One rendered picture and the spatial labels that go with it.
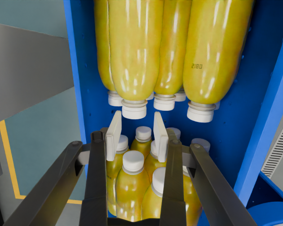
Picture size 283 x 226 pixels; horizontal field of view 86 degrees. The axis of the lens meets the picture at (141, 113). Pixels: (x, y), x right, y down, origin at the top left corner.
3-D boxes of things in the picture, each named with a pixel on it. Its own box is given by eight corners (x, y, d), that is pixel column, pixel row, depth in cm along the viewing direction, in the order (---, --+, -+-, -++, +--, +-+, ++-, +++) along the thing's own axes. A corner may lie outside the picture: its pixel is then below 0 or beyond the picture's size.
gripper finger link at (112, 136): (113, 161, 15) (106, 161, 15) (121, 129, 22) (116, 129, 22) (112, 136, 14) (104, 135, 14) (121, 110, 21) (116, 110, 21)
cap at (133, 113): (117, 104, 23) (117, 115, 24) (138, 110, 21) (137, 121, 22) (131, 99, 26) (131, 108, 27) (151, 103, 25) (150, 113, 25)
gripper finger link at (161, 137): (161, 136, 14) (168, 137, 14) (154, 111, 21) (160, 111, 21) (158, 162, 15) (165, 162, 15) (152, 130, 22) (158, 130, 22)
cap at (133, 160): (147, 162, 29) (148, 154, 28) (136, 175, 26) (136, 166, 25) (130, 155, 31) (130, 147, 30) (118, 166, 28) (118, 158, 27)
